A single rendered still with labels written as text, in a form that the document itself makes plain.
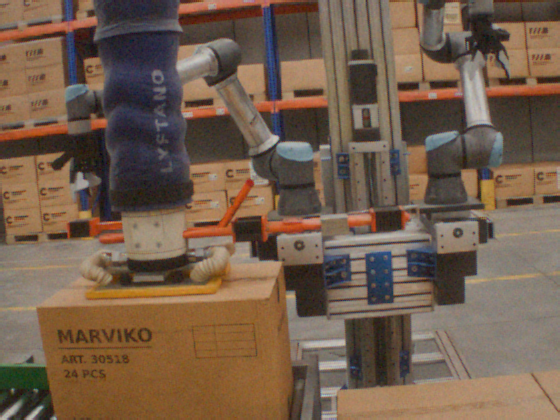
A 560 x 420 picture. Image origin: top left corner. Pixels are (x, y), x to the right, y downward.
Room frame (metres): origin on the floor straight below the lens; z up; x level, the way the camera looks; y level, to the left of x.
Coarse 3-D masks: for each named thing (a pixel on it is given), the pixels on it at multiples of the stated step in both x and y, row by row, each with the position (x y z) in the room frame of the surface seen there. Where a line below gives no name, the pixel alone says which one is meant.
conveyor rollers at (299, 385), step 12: (300, 384) 1.97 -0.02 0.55; (0, 396) 1.98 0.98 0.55; (12, 396) 2.02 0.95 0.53; (24, 396) 1.98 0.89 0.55; (36, 396) 2.02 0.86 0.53; (48, 396) 1.97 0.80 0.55; (300, 396) 1.87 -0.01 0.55; (0, 408) 1.93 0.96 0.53; (12, 408) 1.88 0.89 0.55; (24, 408) 1.92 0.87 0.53; (36, 408) 1.87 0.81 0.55; (48, 408) 1.91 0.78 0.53; (300, 408) 1.79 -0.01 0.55
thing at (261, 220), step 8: (248, 216) 1.79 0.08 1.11; (256, 216) 1.78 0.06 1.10; (264, 216) 1.73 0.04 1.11; (232, 224) 1.70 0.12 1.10; (240, 224) 1.69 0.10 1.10; (248, 224) 1.69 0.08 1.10; (256, 224) 1.69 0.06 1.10; (264, 224) 1.70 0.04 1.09; (232, 232) 1.70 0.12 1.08; (240, 232) 1.70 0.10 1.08; (248, 232) 1.70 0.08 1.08; (256, 232) 1.70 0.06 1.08; (264, 232) 1.70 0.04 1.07; (232, 240) 1.70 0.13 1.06; (240, 240) 1.69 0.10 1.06; (248, 240) 1.69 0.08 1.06; (256, 240) 1.69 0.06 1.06; (264, 240) 1.70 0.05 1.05
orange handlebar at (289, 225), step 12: (348, 216) 1.74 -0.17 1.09; (360, 216) 1.73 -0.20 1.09; (408, 216) 1.70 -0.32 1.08; (96, 228) 2.03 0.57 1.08; (108, 228) 2.02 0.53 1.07; (192, 228) 1.77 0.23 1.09; (204, 228) 1.75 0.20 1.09; (216, 228) 1.73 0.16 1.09; (228, 228) 1.72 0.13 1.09; (276, 228) 1.71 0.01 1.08; (288, 228) 1.70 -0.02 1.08; (300, 228) 1.70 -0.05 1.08; (312, 228) 1.70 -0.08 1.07; (108, 240) 1.74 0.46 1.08; (120, 240) 1.74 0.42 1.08
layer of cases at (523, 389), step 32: (416, 384) 1.88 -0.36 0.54; (448, 384) 1.85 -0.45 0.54; (480, 384) 1.81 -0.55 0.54; (512, 384) 1.78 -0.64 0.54; (544, 384) 1.75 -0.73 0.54; (352, 416) 1.70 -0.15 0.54; (384, 416) 1.68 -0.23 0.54; (416, 416) 1.66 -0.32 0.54; (448, 416) 1.63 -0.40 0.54; (480, 416) 1.60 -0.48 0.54; (512, 416) 1.57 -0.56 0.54; (544, 416) 1.55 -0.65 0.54
